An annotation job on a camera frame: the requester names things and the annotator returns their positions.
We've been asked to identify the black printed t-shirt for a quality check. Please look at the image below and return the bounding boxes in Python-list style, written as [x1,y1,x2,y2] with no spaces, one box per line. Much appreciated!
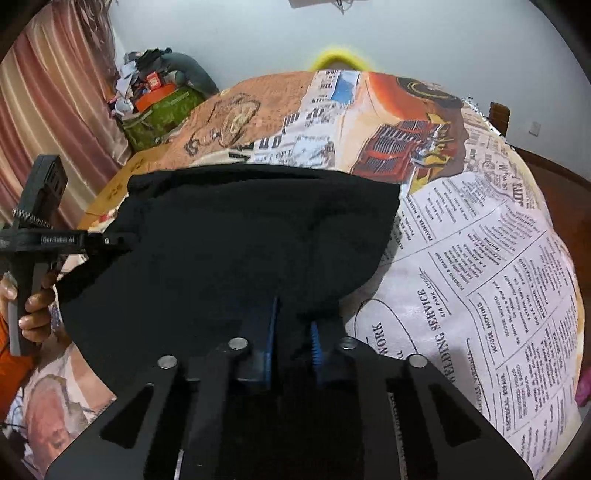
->
[58,166,402,407]

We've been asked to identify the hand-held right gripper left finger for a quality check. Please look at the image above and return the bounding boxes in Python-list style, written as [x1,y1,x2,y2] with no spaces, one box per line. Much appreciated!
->
[44,296,280,480]

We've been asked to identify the person's left hand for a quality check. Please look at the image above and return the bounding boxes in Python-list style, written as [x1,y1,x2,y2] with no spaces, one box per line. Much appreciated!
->
[0,271,57,344]

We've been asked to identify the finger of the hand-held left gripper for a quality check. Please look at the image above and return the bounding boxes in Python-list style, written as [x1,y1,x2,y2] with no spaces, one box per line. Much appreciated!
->
[85,232,139,254]

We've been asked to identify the yellow pillow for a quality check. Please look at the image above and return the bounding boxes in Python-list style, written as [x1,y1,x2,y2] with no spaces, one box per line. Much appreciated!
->
[310,46,370,72]

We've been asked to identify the wooden bed post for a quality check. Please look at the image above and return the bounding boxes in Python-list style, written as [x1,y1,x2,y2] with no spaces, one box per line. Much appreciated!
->
[489,102,511,138]

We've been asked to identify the newspaper printed blanket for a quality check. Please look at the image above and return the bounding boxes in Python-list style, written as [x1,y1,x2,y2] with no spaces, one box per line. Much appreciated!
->
[0,69,585,480]

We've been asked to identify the orange box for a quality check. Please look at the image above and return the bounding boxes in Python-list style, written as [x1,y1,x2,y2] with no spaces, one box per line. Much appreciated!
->
[136,83,178,112]

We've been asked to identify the striped pink curtain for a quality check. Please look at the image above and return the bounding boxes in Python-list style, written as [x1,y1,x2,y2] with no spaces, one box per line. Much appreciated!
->
[0,0,132,232]

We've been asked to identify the black cable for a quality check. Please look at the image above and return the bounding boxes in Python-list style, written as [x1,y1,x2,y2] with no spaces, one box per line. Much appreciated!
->
[0,408,29,460]

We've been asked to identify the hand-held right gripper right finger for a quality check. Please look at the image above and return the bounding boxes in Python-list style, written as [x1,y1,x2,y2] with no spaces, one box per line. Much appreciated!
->
[311,320,532,480]

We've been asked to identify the pink clog shoe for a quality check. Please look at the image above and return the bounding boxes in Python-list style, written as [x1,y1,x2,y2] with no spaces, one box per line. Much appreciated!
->
[575,369,591,408]

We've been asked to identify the wall mounted fixture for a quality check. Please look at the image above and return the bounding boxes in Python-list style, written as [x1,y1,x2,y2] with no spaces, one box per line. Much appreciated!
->
[288,0,370,14]

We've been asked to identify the green fabric bag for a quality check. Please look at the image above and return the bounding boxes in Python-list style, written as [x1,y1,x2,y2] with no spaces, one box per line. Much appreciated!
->
[122,85,206,151]

